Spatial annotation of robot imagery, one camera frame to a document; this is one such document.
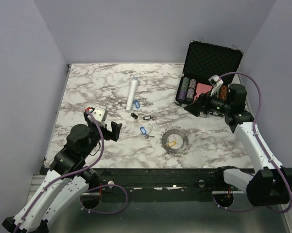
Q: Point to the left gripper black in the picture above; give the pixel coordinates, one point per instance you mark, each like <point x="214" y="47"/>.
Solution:
<point x="114" y="134"/>

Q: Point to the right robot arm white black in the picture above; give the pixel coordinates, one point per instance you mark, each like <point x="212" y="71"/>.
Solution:
<point x="271" y="183"/>

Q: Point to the red playing cards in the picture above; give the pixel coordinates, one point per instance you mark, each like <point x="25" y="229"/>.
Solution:
<point x="201" y="89"/>

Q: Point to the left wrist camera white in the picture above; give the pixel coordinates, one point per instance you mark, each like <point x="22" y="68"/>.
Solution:
<point x="100" y="114"/>

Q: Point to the black glossy tag key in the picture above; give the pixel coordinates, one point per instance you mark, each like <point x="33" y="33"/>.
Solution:
<point x="135" y="117"/>

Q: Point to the metal keyring disc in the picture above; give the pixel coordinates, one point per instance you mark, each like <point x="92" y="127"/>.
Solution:
<point x="177" y="134"/>

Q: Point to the black white tag key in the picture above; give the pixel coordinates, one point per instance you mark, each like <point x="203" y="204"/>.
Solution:
<point x="147" y="118"/>

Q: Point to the purple grey chip stack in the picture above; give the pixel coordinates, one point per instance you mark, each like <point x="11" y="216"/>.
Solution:
<point x="191" y="90"/>

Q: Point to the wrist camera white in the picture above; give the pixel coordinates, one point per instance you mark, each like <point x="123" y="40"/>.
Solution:
<point x="216" y="83"/>
<point x="100" y="114"/>

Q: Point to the black poker chip case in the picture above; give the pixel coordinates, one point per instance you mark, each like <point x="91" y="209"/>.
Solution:
<point x="204" y="60"/>

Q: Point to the blue tag key front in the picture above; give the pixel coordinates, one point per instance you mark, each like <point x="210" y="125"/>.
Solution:
<point x="145" y="134"/>

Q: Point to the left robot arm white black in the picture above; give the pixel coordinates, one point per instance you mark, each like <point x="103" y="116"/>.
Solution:
<point x="68" y="176"/>

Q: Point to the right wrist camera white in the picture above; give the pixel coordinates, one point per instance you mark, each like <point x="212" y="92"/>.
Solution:
<point x="216" y="83"/>

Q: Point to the purple green chip stack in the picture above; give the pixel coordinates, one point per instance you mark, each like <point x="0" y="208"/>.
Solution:
<point x="183" y="89"/>

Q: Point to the blue tag key by microphone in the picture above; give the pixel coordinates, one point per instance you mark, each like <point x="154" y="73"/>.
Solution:
<point x="136" y="103"/>

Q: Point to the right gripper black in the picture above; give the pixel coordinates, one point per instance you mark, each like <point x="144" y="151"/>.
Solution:
<point x="205" y="100"/>

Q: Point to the white microphone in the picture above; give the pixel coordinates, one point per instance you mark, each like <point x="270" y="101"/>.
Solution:
<point x="131" y="94"/>

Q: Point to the black mounting rail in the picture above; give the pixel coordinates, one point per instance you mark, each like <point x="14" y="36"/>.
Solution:
<point x="159" y="185"/>

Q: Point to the orange black chip stack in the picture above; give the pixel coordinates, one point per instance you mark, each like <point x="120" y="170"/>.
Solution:
<point x="223" y="92"/>

